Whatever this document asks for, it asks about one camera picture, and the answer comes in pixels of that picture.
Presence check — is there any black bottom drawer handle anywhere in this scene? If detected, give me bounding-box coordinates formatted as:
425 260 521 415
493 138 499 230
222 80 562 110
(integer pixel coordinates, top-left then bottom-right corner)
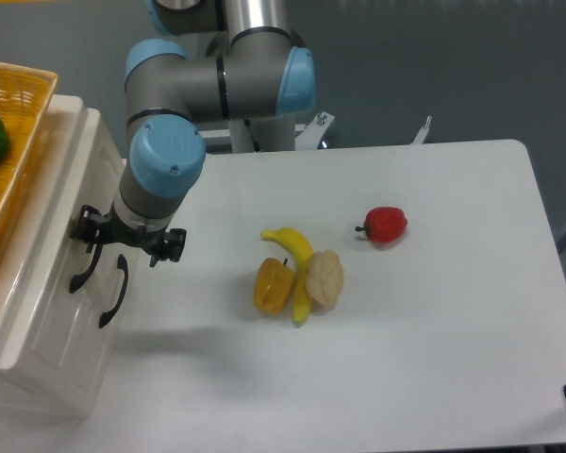
98 254 129 329

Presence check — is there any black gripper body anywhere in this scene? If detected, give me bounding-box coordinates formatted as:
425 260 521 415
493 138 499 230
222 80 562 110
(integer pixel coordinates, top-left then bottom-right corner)
98 212 166 248

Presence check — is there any yellow woven basket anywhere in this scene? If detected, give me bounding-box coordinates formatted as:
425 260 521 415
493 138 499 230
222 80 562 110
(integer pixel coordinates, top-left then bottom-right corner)
0 59 59 279

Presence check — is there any red bell pepper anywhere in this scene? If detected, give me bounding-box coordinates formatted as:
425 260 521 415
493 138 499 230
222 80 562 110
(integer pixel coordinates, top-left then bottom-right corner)
355 207 408 244

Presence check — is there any white drawer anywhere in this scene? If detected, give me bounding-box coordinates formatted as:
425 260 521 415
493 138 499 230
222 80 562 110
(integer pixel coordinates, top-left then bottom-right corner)
0 109 138 381
31 188 142 396

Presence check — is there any yellow bell pepper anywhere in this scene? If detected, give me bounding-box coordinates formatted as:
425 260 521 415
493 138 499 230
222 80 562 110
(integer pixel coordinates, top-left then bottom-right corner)
253 258 295 316

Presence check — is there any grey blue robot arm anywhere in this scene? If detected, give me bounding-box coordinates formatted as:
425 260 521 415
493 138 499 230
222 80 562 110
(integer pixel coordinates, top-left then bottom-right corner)
71 1 316 262

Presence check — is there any bottom white drawer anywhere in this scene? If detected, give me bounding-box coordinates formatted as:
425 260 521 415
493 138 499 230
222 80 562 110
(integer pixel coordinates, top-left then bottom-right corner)
31 188 142 396

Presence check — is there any yellow banana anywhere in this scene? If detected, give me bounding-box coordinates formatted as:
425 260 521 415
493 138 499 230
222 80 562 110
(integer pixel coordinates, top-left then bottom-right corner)
260 226 314 327

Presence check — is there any white drawer cabinet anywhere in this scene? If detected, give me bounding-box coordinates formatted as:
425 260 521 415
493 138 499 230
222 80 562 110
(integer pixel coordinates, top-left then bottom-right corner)
0 95 139 416

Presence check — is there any black drawer handle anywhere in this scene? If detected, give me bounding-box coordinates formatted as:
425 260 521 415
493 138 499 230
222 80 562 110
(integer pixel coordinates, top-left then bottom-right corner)
69 244 103 294
98 254 129 329

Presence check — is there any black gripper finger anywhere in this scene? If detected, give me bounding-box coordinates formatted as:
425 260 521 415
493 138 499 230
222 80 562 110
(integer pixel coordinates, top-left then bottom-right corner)
70 205 108 253
147 228 187 267

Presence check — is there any top white drawer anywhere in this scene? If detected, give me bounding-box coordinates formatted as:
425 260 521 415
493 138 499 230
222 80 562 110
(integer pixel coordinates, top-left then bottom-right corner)
0 109 138 381

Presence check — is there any black top drawer handle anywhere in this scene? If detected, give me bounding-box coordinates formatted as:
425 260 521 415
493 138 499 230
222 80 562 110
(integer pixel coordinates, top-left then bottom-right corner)
69 244 103 294

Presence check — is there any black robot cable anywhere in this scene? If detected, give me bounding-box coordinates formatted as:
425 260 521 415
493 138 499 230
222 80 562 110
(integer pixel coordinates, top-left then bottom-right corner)
243 118 264 154

